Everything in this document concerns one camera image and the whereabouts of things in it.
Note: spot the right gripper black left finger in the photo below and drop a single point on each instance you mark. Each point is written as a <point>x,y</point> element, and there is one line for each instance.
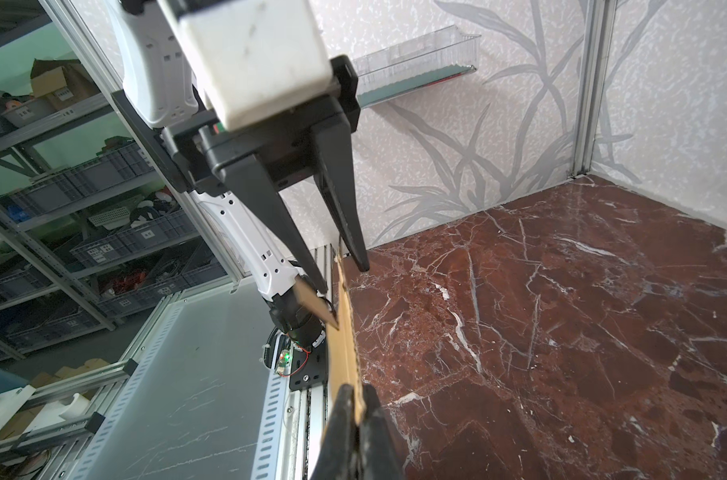
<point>337,458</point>

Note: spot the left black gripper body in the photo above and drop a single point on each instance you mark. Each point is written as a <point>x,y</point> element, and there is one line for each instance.
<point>195,147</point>

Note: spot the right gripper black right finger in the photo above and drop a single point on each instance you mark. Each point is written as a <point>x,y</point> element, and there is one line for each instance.
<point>377,456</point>

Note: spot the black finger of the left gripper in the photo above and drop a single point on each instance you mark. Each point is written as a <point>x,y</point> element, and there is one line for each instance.
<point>334,178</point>
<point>256,214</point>

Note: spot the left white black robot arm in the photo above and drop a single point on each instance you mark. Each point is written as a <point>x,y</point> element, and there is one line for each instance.
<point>159,84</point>

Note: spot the small brown cardboard box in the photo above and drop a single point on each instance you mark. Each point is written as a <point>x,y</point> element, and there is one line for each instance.
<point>63,79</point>

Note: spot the grey storage shelf rack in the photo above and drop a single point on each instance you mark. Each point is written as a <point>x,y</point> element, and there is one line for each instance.
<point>89,234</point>

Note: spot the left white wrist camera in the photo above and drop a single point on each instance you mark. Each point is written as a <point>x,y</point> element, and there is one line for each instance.
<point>253,59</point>

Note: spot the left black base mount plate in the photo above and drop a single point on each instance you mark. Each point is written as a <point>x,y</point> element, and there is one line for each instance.
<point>306,360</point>

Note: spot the clear plastic wall bin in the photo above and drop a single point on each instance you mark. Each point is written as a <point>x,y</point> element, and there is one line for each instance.
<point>429,59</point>

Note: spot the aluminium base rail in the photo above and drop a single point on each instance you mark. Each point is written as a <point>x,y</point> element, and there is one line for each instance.
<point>206,390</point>

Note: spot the aluminium cage frame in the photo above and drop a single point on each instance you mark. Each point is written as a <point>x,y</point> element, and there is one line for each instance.
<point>509,126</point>

